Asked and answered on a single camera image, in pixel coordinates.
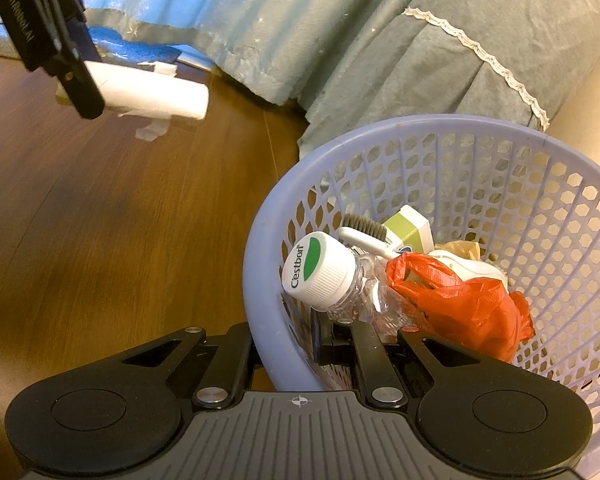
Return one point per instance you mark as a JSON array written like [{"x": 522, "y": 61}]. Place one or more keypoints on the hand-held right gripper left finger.
[{"x": 235, "y": 352}]

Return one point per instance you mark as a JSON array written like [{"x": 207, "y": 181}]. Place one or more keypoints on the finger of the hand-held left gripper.
[{"x": 82, "y": 85}]

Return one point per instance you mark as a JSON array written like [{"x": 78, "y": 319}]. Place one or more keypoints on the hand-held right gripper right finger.
[{"x": 367, "y": 355}]

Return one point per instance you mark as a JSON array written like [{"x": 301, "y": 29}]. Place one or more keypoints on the white tissue roll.
[{"x": 150, "y": 92}]

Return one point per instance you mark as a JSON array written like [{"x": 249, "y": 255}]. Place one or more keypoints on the clear plastic bottle green label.
[{"x": 315, "y": 270}]

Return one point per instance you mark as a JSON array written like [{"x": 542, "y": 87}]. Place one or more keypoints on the red plastic bag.
[{"x": 470, "y": 310}]

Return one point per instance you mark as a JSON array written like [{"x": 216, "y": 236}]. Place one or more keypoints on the white toothbrush grey bristles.
[{"x": 365, "y": 240}]

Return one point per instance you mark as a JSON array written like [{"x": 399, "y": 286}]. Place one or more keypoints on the lavender plastic mesh basket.
[{"x": 270, "y": 240}]

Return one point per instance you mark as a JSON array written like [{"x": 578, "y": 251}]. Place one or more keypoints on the white medicine box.
[{"x": 405, "y": 225}]

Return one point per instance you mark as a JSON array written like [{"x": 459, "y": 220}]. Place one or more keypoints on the beige paper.
[{"x": 460, "y": 249}]

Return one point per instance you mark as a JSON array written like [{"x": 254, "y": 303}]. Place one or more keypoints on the grey and blue door mat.
[{"x": 130, "y": 50}]

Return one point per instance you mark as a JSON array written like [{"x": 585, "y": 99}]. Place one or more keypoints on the grey-green starry curtain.
[{"x": 305, "y": 35}]

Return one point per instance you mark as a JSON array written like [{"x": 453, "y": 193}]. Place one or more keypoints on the grey-green bed skirt lace trim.
[{"x": 505, "y": 35}]

